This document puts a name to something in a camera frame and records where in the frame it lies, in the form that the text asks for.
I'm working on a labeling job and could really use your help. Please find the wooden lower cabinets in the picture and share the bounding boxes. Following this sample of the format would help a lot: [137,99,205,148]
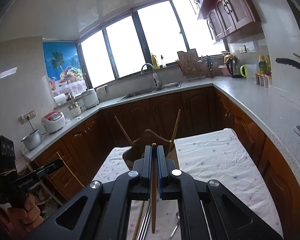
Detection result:
[30,86,300,240]

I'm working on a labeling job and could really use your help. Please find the wooden utensil holder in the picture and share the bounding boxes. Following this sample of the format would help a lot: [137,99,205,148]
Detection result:
[122,129,179,170]

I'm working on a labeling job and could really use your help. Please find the small white cooker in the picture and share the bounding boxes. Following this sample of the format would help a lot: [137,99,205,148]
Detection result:
[68,102,82,117]

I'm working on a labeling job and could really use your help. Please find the green handled plastic pitcher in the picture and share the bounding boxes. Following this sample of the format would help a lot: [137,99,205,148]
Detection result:
[240,64,259,80]

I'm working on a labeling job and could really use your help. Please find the white paper towel roll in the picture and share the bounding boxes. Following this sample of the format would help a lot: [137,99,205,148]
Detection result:
[54,94,67,106]

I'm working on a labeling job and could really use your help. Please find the chrome kitchen faucet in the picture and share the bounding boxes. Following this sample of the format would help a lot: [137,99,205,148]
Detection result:
[141,63,162,88]

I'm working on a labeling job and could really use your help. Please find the aluminium pot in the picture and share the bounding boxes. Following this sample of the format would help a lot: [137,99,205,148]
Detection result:
[21,129,42,151]

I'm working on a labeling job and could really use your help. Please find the wooden cutting board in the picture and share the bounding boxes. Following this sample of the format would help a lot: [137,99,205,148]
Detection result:
[177,49,199,78]

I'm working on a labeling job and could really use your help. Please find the spice jar set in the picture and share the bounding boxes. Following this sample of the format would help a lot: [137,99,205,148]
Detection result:
[255,73,272,88]

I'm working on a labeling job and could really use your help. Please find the fruit and palm poster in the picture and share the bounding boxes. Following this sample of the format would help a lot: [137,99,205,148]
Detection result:
[42,42,87,98]

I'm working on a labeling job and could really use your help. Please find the wooden upper cabinets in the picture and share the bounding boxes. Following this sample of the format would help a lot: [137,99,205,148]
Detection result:
[180,0,262,45]

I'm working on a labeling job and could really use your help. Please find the red and white rice cooker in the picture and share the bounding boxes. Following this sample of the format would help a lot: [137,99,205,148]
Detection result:
[41,110,66,133]

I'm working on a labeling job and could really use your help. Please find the yellow drink bottle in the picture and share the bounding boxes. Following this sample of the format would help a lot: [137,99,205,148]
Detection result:
[258,55,267,75]

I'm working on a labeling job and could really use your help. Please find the white floral tablecloth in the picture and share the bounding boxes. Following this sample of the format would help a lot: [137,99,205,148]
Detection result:
[92,128,284,240]

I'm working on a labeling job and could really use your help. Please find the large white rice cooker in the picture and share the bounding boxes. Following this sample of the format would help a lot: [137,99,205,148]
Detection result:
[81,88,100,109]

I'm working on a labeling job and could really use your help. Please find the wall power outlet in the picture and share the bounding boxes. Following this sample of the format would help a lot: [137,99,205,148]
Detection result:
[19,110,37,125]

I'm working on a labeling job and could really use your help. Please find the wooden chopstick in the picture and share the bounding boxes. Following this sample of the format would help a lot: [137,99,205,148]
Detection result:
[151,143,157,234]
[132,200,145,240]
[114,116,135,147]
[170,109,181,143]

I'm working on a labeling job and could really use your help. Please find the stainless steel sink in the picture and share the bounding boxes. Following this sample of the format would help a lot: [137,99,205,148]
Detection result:
[118,81,182,102]

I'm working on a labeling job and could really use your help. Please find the metal spoon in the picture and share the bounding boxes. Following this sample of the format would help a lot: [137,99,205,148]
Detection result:
[169,211,181,240]

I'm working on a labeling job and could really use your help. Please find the metal chopstick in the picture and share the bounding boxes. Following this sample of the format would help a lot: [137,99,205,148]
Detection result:
[142,204,151,240]
[137,205,148,240]

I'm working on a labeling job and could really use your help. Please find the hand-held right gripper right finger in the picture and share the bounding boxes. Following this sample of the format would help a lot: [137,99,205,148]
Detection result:
[157,145,284,240]

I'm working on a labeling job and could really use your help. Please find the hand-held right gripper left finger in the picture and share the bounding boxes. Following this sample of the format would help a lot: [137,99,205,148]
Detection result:
[25,145,154,240]

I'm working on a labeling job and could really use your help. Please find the wooden cabinets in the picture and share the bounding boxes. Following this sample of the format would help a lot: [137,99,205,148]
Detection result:
[30,86,300,240]
[180,0,262,45]

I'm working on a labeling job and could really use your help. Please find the large kitchen window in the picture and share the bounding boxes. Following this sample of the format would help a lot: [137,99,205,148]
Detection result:
[79,0,227,88]

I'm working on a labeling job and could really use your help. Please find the white storage rack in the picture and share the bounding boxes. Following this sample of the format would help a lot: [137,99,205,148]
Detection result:
[25,152,64,205]

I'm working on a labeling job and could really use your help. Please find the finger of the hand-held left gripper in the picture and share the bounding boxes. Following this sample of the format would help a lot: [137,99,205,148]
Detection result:
[33,159,64,180]

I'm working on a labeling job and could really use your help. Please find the person's left hand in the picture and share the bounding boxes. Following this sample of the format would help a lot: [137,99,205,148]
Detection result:
[6,194,43,233]

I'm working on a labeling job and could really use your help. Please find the steel electric kettle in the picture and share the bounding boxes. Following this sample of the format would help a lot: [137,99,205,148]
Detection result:
[225,57,242,78]

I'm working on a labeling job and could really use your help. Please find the yellow oil bottle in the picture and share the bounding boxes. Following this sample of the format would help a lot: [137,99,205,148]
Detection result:
[151,53,160,70]

